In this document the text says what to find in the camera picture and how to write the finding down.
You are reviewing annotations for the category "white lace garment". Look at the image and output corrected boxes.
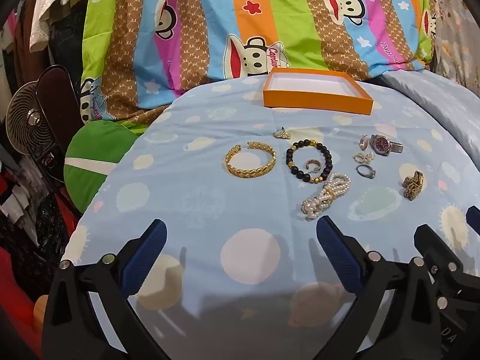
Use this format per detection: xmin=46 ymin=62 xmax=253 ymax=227
xmin=30 ymin=0 xmax=94 ymax=53

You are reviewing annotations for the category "gold woven bangle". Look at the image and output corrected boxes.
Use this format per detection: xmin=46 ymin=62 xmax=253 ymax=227
xmin=224 ymin=141 xmax=277 ymax=178

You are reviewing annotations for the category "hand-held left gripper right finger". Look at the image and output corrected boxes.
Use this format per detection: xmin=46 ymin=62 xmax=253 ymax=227
xmin=316 ymin=216 xmax=456 ymax=360

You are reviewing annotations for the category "small grey desk fan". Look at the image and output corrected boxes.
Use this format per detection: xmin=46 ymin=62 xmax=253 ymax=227
xmin=7 ymin=82 xmax=62 ymax=181

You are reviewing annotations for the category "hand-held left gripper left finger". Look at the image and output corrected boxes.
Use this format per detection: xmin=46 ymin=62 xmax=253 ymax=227
xmin=41 ymin=218 xmax=173 ymax=360

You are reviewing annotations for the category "grey floral cloth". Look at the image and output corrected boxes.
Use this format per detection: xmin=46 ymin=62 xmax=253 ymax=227
xmin=427 ymin=0 xmax=480 ymax=96

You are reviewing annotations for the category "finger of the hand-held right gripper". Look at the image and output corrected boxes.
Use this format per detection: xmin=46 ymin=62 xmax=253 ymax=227
xmin=413 ymin=224 xmax=480 ymax=297
xmin=465 ymin=205 xmax=480 ymax=241

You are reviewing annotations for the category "pale blue quilt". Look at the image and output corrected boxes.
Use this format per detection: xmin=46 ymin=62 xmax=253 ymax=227
xmin=375 ymin=69 xmax=480 ymax=147

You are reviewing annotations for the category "green round cushion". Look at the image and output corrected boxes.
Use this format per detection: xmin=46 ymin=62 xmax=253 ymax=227
xmin=63 ymin=120 xmax=141 ymax=218

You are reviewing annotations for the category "white pearl bracelet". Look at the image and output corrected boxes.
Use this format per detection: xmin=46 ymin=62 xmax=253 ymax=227
xmin=302 ymin=172 xmax=352 ymax=220

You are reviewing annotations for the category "blue planet print bedsheet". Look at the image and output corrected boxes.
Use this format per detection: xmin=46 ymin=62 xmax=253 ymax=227
xmin=60 ymin=69 xmax=480 ymax=360

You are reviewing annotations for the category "red cloth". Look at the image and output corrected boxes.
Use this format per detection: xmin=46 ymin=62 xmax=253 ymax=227
xmin=0 ymin=172 xmax=76 ymax=360

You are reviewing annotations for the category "silver wristwatch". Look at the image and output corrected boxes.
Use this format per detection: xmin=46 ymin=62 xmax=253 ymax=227
xmin=370 ymin=134 xmax=404 ymax=154

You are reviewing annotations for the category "gold black patterned ring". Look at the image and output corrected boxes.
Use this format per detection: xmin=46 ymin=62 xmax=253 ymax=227
xmin=402 ymin=170 xmax=424 ymax=200

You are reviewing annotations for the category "black bead bracelet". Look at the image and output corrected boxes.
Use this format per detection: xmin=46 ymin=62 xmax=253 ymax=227
xmin=286 ymin=140 xmax=332 ymax=184

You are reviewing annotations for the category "dark hanging garment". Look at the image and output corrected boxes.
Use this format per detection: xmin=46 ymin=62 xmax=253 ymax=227
xmin=49 ymin=0 xmax=89 ymax=83

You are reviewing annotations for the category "orange jewelry box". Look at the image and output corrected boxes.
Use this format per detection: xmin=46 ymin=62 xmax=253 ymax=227
xmin=262 ymin=68 xmax=374 ymax=116

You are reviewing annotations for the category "dark brown chair back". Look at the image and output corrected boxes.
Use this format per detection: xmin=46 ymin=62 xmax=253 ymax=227
xmin=36 ymin=65 xmax=85 ymax=147

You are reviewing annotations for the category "striped cartoon monkey blanket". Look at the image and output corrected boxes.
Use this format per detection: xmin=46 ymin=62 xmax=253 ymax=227
xmin=77 ymin=0 xmax=441 ymax=128

